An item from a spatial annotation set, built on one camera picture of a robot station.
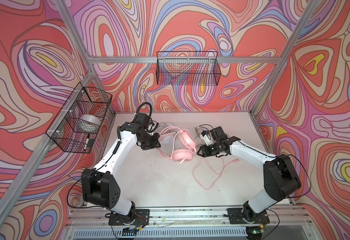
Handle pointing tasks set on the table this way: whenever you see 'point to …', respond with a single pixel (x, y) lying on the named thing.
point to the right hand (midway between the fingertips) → (201, 155)
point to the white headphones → (167, 138)
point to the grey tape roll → (88, 123)
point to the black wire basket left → (62, 131)
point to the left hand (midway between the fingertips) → (161, 144)
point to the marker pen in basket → (87, 140)
